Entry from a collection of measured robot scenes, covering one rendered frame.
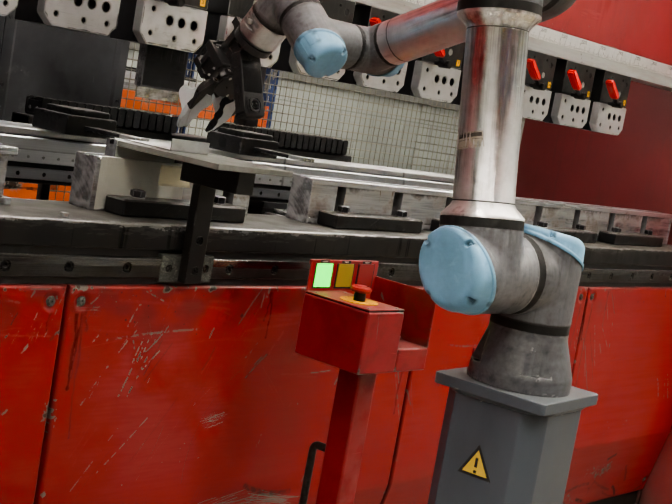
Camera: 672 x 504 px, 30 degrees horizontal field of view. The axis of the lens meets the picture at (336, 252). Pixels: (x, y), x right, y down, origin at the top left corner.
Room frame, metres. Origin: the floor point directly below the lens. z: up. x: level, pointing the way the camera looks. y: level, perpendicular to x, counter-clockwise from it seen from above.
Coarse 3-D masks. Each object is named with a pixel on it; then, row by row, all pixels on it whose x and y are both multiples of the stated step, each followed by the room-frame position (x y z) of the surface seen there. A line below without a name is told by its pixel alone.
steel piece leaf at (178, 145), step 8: (144, 144) 2.22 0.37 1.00; (152, 144) 2.23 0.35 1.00; (160, 144) 2.28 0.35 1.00; (176, 144) 2.18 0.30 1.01; (184, 144) 2.19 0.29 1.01; (192, 144) 2.20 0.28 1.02; (200, 144) 2.22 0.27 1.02; (208, 144) 2.23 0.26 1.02; (184, 152) 2.19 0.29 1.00; (192, 152) 2.21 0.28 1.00; (200, 152) 2.22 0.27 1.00
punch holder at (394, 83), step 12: (360, 12) 2.67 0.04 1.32; (372, 12) 2.65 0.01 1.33; (384, 12) 2.68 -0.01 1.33; (360, 24) 2.66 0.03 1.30; (348, 72) 2.67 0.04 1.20; (360, 72) 2.65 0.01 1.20; (360, 84) 2.66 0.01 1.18; (372, 84) 2.68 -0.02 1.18; (384, 84) 2.71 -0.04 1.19; (396, 84) 2.74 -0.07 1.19
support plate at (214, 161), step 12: (120, 144) 2.21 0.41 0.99; (132, 144) 2.19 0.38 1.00; (168, 156) 2.12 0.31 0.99; (180, 156) 2.10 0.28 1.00; (192, 156) 2.12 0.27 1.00; (204, 156) 2.18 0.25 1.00; (216, 156) 2.24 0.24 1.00; (216, 168) 2.05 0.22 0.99; (228, 168) 2.06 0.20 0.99; (240, 168) 2.08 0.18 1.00; (252, 168) 2.10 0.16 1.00; (264, 168) 2.14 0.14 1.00; (276, 168) 2.20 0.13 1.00
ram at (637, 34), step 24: (360, 0) 2.62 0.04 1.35; (384, 0) 2.68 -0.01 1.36; (576, 0) 3.25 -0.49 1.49; (600, 0) 3.34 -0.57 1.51; (624, 0) 3.44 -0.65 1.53; (648, 0) 3.54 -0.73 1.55; (552, 24) 3.19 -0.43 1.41; (576, 24) 3.27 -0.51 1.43; (600, 24) 3.36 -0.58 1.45; (624, 24) 3.46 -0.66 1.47; (648, 24) 3.56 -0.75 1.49; (528, 48) 3.12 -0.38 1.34; (552, 48) 3.20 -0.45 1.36; (624, 48) 3.48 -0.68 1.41; (648, 48) 3.58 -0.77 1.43; (624, 72) 3.50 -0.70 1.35; (648, 72) 3.60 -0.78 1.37
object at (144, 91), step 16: (144, 48) 2.25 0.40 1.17; (160, 48) 2.27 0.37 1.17; (144, 64) 2.25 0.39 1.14; (160, 64) 2.28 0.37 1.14; (176, 64) 2.31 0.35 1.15; (144, 80) 2.25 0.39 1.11; (160, 80) 2.28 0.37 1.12; (176, 80) 2.31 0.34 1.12; (144, 96) 2.27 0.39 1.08; (160, 96) 2.30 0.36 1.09; (176, 96) 2.33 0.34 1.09
